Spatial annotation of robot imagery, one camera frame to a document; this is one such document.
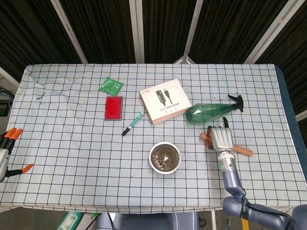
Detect checkered tablecloth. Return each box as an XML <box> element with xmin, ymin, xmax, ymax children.
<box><xmin>0</xmin><ymin>63</ymin><xmax>298</xmax><ymax>214</ymax></box>

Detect green foil sachet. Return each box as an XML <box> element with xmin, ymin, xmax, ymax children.
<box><xmin>99</xmin><ymin>77</ymin><xmax>124</xmax><ymax>96</ymax></box>

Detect white USB cable box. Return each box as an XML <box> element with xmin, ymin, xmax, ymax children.
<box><xmin>140</xmin><ymin>79</ymin><xmax>192</xmax><ymax>125</ymax></box>

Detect white frame post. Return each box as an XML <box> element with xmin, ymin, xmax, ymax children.
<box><xmin>173</xmin><ymin>0</ymin><xmax>204</xmax><ymax>65</ymax></box>
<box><xmin>244</xmin><ymin>0</ymin><xmax>303</xmax><ymax>64</ymax></box>
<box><xmin>50</xmin><ymin>0</ymin><xmax>88</xmax><ymax>64</ymax></box>
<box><xmin>129</xmin><ymin>0</ymin><xmax>145</xmax><ymax>64</ymax></box>

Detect wooden stick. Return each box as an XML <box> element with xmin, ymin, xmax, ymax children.
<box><xmin>200</xmin><ymin>133</ymin><xmax>254</xmax><ymax>157</ymax></box>

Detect white bowl with debris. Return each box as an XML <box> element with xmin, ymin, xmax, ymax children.
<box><xmin>149</xmin><ymin>141</ymin><xmax>181</xmax><ymax>174</ymax></box>

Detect red ink pad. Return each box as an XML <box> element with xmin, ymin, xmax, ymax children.
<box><xmin>104</xmin><ymin>95</ymin><xmax>124</xmax><ymax>121</ymax></box>

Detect green plastic spray bottle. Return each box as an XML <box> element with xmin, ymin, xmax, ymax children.
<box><xmin>184</xmin><ymin>94</ymin><xmax>245</xmax><ymax>125</ymax></box>

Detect green and white package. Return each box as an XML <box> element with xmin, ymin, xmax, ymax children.
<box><xmin>56</xmin><ymin>211</ymin><xmax>96</xmax><ymax>230</ymax></box>

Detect green marker pen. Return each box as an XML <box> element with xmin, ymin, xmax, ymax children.
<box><xmin>121</xmin><ymin>112</ymin><xmax>145</xmax><ymax>137</ymax></box>

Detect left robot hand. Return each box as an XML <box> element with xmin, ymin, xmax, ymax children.
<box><xmin>0</xmin><ymin>128</ymin><xmax>34</xmax><ymax>183</ymax></box>

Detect crushed spice grains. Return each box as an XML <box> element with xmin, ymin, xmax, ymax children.
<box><xmin>153</xmin><ymin>145</ymin><xmax>178</xmax><ymax>170</ymax></box>

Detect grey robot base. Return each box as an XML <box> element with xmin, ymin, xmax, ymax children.
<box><xmin>95</xmin><ymin>212</ymin><xmax>200</xmax><ymax>230</ymax></box>

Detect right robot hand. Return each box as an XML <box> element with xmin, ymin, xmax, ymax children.
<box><xmin>205</xmin><ymin>116</ymin><xmax>235</xmax><ymax>153</ymax></box>

